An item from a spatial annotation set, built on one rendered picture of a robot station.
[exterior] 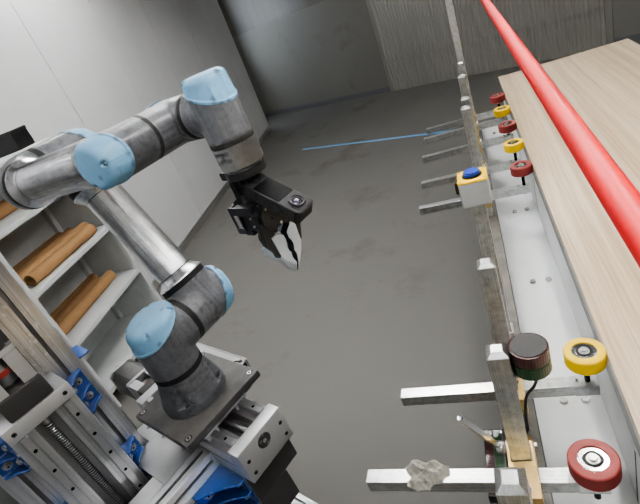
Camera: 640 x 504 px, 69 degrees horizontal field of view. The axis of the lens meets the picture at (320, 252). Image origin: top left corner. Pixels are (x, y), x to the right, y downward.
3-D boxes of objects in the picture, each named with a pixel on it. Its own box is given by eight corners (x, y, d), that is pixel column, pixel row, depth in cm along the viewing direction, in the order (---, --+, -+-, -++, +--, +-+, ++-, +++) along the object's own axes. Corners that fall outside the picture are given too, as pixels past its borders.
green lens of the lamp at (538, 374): (514, 382, 75) (512, 372, 74) (510, 355, 79) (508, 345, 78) (555, 379, 72) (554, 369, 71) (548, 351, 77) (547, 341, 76)
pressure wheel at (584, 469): (578, 518, 82) (571, 478, 76) (568, 475, 88) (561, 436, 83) (630, 519, 79) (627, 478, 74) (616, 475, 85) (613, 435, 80)
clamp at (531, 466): (516, 514, 83) (511, 498, 81) (507, 448, 94) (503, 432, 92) (550, 515, 81) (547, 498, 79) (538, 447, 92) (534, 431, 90)
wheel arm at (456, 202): (421, 217, 198) (418, 208, 196) (421, 213, 201) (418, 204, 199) (531, 194, 182) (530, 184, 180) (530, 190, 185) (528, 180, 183)
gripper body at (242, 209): (267, 215, 88) (240, 157, 83) (299, 216, 83) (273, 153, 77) (239, 237, 84) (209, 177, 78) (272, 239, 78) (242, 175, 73)
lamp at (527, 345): (528, 447, 82) (509, 359, 72) (524, 420, 87) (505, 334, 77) (565, 446, 80) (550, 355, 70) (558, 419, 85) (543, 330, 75)
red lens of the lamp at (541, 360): (512, 371, 73) (509, 361, 72) (507, 344, 78) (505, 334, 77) (553, 367, 71) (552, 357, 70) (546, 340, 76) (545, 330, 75)
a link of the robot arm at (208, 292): (187, 347, 111) (15, 167, 101) (225, 306, 121) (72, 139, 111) (209, 337, 103) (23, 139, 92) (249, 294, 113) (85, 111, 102)
